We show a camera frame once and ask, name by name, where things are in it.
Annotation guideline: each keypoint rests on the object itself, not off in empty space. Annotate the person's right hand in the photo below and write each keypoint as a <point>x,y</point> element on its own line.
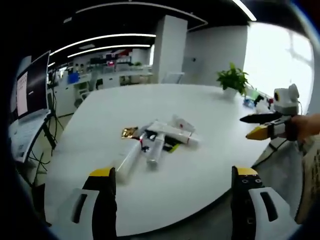
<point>303,126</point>

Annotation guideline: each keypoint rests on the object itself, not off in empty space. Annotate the white cylindrical skincare bottle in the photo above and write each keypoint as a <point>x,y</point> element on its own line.
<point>155,153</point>

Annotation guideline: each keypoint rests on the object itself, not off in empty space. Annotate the blue storage bin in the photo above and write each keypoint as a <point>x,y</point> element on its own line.
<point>73,78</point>

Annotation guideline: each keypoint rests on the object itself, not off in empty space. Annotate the open laptop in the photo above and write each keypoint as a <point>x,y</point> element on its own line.
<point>32,95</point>

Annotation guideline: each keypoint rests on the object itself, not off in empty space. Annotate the ceiling light strip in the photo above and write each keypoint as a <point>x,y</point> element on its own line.
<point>100,41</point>
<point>110,50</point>

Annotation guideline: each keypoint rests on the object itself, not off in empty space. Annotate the green potted plant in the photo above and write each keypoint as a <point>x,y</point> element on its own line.
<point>232,78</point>

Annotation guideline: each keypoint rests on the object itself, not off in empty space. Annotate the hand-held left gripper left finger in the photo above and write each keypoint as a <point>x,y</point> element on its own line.
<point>82,200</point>

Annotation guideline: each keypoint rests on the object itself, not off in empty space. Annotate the clutter of small desk items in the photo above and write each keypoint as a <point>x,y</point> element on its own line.
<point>258,101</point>

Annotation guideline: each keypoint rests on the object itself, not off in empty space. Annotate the gold skincare sachet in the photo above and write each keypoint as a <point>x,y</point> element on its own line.
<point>129,132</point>

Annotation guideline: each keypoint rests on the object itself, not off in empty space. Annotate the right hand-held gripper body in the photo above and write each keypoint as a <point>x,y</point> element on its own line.
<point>286,98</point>

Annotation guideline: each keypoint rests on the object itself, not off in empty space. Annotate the white skincare box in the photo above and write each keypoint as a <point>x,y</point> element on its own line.
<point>172,132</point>

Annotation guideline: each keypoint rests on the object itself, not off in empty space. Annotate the long white skincare tube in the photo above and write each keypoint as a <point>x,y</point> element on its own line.
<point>130,160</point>

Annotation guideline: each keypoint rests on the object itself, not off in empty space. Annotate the person's printed clothing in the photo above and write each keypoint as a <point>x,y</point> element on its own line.
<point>311,175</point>

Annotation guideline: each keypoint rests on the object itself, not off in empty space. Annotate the black yellow skincare sachet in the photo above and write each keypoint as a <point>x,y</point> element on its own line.
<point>172,147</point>

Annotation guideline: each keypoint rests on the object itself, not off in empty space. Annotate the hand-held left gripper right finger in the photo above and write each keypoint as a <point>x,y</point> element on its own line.
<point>260,205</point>

